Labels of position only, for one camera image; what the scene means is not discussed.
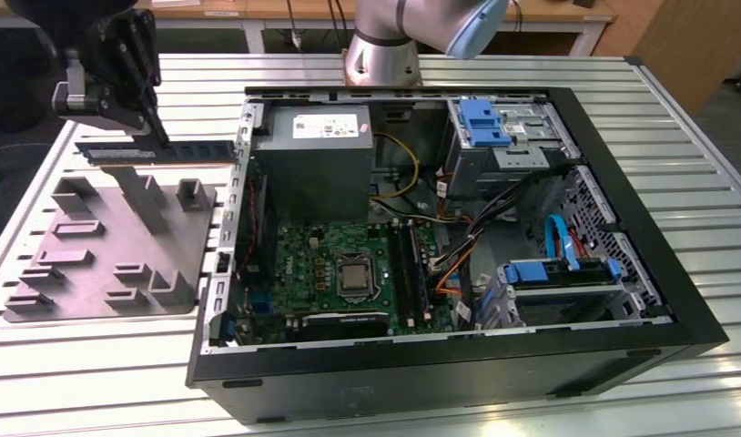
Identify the black open PC case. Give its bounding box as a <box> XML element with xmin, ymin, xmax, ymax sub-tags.
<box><xmin>184</xmin><ymin>85</ymin><xmax>730</xmax><ymax>427</ymax></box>

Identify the RAM stick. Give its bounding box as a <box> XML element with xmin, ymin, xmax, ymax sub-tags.
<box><xmin>408</xmin><ymin>221</ymin><xmax>434</xmax><ymax>322</ymax></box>
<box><xmin>74</xmin><ymin>139</ymin><xmax>236</xmax><ymax>166</ymax></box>

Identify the silver metal drive cage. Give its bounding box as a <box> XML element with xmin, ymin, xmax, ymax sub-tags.
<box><xmin>446</xmin><ymin>97</ymin><xmax>582</xmax><ymax>199</ymax></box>

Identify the blue flat data cable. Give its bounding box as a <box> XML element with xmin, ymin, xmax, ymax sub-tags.
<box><xmin>544</xmin><ymin>213</ymin><xmax>584</xmax><ymax>272</ymax></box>

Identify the black graphics card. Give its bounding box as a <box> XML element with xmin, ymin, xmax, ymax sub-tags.
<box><xmin>300</xmin><ymin>310</ymin><xmax>391</xmax><ymax>340</ymax></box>

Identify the silver power supply unit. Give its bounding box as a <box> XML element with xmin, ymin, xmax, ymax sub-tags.
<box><xmin>251</xmin><ymin>103</ymin><xmax>375</xmax><ymax>224</ymax></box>

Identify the black RAM slot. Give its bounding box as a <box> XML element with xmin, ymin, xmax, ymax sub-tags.
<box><xmin>385</xmin><ymin>220</ymin><xmax>407</xmax><ymax>323</ymax></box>

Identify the hard disk in blue carrier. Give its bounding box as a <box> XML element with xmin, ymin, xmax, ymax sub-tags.
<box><xmin>503</xmin><ymin>257</ymin><xmax>624</xmax><ymax>290</ymax></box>

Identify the wooden top white desk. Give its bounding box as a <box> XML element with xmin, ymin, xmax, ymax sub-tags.
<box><xmin>132</xmin><ymin>0</ymin><xmax>249</xmax><ymax>54</ymax></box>
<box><xmin>241</xmin><ymin>0</ymin><xmax>618</xmax><ymax>58</ymax></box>

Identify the brown wooden cabinet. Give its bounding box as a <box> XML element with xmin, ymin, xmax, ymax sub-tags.
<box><xmin>612</xmin><ymin>0</ymin><xmax>741</xmax><ymax>115</ymax></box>

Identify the blue plastic drive latch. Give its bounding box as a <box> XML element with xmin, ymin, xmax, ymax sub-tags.
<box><xmin>459</xmin><ymin>98</ymin><xmax>504</xmax><ymax>147</ymax></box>

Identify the grey parts rack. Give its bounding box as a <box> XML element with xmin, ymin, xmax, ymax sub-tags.
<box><xmin>2</xmin><ymin>164</ymin><xmax>220</xmax><ymax>324</ymax></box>

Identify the red black labelled cable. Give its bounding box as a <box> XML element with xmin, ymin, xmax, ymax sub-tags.
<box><xmin>430</xmin><ymin>168</ymin><xmax>468</xmax><ymax>219</ymax></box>

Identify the silver CPU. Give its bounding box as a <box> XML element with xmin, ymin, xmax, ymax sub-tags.
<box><xmin>337</xmin><ymin>263</ymin><xmax>371</xmax><ymax>293</ymax></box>

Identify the white black power cable bundle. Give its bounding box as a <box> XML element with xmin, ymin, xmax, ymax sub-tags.
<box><xmin>369</xmin><ymin>199</ymin><xmax>468</xmax><ymax>224</ymax></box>

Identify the thick black cable bundle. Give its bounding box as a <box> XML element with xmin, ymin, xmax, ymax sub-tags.
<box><xmin>430</xmin><ymin>166</ymin><xmax>572</xmax><ymax>274</ymax></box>

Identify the green Dell motherboard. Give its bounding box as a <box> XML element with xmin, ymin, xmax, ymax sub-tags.
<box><xmin>236</xmin><ymin>220</ymin><xmax>463</xmax><ymax>342</ymax></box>

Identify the yellow black power cable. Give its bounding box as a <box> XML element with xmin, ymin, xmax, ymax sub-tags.
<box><xmin>372</xmin><ymin>131</ymin><xmax>422</xmax><ymax>199</ymax></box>

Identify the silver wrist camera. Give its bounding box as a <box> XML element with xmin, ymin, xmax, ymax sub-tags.
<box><xmin>50</xmin><ymin>47</ymin><xmax>114</xmax><ymax>122</ymax></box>

